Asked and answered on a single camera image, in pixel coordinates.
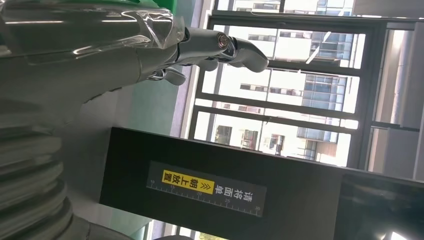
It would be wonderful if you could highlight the green plastic crate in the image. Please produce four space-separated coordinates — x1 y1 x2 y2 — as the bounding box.
99 0 177 14

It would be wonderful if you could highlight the dark framed window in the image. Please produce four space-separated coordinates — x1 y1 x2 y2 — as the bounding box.
187 0 424 181

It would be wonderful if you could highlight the black inbound scanner machine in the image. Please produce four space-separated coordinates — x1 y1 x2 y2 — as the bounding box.
99 127 424 240

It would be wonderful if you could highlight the black yellow ruler label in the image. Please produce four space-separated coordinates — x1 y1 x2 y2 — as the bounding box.
146 160 268 219

